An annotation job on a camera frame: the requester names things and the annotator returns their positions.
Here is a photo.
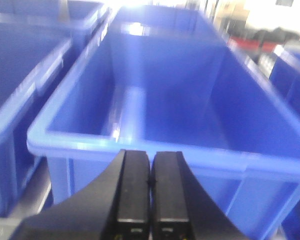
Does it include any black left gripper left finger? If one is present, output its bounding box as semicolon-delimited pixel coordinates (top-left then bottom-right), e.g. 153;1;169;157
10;149;150;240

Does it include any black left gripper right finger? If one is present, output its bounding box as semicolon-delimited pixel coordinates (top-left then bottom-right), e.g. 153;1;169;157
151;151;247;240

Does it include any blue bin upper right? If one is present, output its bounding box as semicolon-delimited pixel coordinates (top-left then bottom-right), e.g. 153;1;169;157
27;5;300;240

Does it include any blue bin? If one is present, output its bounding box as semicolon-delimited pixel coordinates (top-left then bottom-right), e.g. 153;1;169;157
0;0;111;217
27;5;300;240

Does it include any blue bin upper left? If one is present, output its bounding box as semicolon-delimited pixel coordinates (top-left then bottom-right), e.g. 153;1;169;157
0;0;111;217

